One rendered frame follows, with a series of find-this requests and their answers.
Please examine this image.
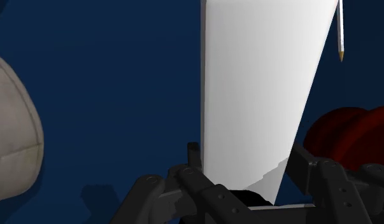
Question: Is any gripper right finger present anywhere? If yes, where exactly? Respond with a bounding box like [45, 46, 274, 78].
[285, 141, 384, 224]

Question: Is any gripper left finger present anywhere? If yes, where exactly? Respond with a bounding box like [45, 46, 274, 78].
[109, 141, 253, 224]

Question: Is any dark red round object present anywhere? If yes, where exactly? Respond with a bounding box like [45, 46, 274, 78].
[303, 104, 384, 173]

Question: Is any white pencil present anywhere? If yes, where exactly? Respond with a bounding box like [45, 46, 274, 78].
[336, 0, 345, 62]

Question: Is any beige cushion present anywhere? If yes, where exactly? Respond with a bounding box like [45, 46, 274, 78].
[0, 52, 45, 204]

